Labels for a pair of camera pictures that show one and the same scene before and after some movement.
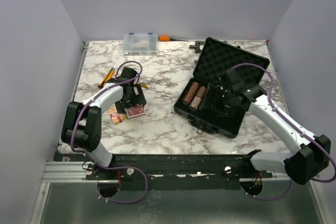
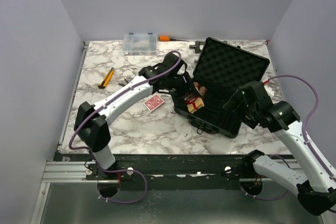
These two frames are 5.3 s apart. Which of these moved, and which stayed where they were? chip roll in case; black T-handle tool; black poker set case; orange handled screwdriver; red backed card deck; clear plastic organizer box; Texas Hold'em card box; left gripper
Moved: Texas Hold'em card box; left gripper; red backed card deck
Stayed: chip roll in case; orange handled screwdriver; clear plastic organizer box; black T-handle tool; black poker set case
